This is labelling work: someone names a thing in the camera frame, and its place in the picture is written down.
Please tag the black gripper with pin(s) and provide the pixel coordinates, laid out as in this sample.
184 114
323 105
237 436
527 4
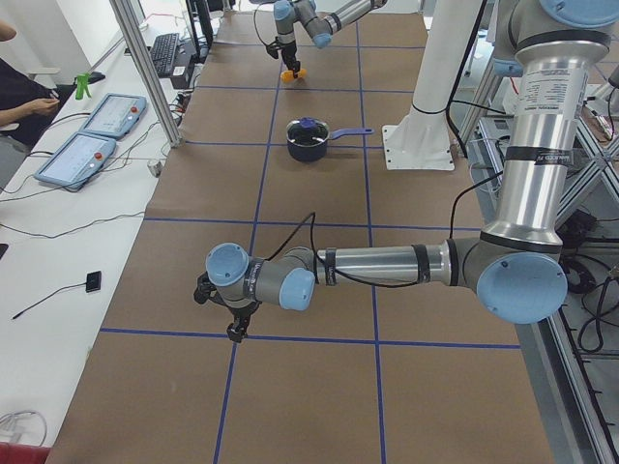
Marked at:
242 312
289 51

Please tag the yellow corn cob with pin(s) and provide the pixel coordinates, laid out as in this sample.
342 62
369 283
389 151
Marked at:
290 76

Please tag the glass pot lid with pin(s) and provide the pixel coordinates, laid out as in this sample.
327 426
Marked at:
307 132

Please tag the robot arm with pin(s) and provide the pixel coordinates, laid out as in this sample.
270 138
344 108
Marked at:
513 265
320 29

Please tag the person's hand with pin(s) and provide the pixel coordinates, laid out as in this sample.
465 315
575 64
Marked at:
44 107

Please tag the blue saucepan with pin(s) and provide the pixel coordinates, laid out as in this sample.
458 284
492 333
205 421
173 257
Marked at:
315 153

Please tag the black keyboard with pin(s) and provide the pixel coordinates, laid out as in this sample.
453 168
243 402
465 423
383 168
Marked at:
163 53

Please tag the small black square pad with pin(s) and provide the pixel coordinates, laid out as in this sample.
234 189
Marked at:
93 281

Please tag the upper teach pendant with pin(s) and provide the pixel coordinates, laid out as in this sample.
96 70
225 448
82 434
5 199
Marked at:
115 116

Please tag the teach pendant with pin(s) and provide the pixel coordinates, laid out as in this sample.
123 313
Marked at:
81 157
115 116

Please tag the green clamp tool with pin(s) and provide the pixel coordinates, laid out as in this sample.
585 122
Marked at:
81 83

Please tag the lower teach pendant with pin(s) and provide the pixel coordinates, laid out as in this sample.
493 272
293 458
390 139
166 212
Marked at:
81 157

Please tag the aluminium frame post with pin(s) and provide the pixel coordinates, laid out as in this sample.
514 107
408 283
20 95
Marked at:
129 26

